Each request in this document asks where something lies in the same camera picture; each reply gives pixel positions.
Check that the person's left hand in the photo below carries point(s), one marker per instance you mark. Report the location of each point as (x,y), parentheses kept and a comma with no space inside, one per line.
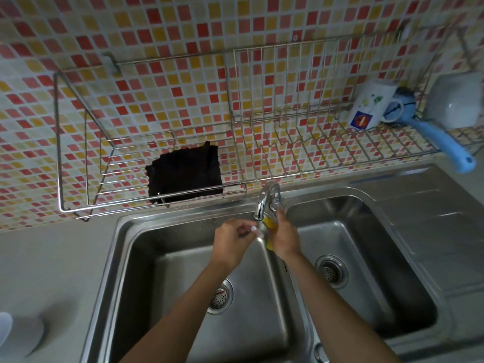
(231,241)

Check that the person's right hand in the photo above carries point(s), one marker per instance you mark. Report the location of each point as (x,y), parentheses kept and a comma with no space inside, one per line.
(285,238)

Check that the person's right fingers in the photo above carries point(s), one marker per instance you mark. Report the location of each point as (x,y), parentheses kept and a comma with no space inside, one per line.
(280,217)

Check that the person's left fingers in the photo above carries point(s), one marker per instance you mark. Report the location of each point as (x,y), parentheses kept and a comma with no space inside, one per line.
(252,229)

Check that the yellow sponge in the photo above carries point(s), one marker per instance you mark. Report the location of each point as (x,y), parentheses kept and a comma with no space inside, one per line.
(269,226)

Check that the person's left forearm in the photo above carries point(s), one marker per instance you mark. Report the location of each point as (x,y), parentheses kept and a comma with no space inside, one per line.
(181,317)

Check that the person's right forearm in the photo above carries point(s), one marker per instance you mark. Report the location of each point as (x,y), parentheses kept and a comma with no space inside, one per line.
(332,313)

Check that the chrome faucet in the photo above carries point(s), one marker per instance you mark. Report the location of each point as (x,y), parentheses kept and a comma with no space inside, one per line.
(264,198)

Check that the round metal drain strainer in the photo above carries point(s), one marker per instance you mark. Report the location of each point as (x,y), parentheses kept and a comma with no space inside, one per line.
(331,272)
(221,296)

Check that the black cloth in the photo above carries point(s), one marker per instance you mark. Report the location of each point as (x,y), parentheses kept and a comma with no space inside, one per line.
(185,173)

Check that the stainless steel double sink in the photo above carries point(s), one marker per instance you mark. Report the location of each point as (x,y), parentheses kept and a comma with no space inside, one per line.
(397,238)

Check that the white printed mug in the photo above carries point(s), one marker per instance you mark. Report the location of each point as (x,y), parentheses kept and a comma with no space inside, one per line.
(372,103)

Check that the pale grey bowl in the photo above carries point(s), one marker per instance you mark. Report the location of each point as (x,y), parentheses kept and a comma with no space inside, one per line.
(455,100)

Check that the white container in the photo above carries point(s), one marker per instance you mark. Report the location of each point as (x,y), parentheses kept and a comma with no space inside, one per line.
(4,330)

